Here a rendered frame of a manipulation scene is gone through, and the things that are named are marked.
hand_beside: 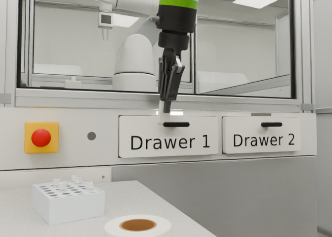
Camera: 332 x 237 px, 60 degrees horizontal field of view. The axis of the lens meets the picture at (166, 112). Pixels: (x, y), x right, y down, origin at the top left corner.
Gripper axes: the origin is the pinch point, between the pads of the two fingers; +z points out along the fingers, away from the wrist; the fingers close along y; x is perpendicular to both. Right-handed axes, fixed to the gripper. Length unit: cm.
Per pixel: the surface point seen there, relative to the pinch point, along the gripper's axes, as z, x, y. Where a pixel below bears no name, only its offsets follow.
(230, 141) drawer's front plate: 8.8, 22.2, 0.5
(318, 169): 78, 184, -93
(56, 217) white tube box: 6.8, -26.4, 30.4
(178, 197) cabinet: 23.9, 5.8, 4.1
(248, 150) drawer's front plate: 11.3, 28.3, 1.4
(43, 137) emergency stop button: 4.9, -29.2, 4.8
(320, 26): -38, 183, -130
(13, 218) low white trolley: 9.5, -32.6, 26.0
